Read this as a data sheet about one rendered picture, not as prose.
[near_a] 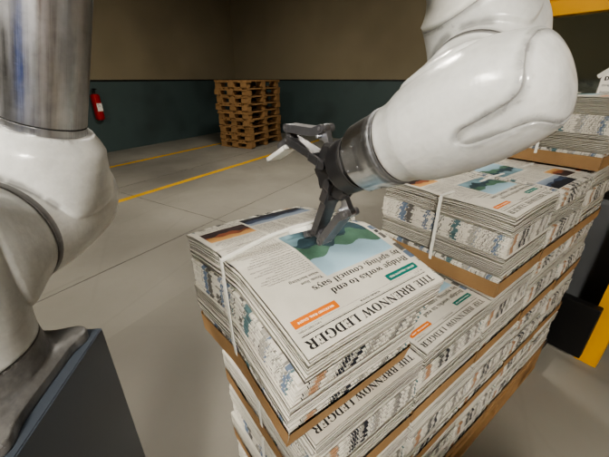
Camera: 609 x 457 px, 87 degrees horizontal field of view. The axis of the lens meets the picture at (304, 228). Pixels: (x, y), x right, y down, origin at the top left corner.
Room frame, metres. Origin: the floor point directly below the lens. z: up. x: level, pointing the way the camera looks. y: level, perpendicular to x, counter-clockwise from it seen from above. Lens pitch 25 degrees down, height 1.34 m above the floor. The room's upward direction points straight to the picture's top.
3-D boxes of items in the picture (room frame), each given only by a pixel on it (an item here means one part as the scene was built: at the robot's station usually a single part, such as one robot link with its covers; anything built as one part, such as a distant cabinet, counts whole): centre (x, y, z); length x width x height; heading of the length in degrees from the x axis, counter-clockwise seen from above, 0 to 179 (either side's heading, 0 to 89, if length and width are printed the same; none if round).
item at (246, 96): (7.48, 1.19, 0.65); 1.26 x 0.86 x 1.30; 153
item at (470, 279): (0.90, -0.47, 0.86); 0.38 x 0.29 x 0.04; 38
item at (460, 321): (0.81, -0.37, 0.42); 1.17 x 0.39 x 0.83; 127
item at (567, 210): (1.08, -0.71, 0.95); 0.38 x 0.29 x 0.23; 37
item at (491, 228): (0.90, -0.47, 0.95); 0.38 x 0.29 x 0.23; 38
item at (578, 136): (1.25, -0.94, 0.65); 0.39 x 0.30 x 1.29; 37
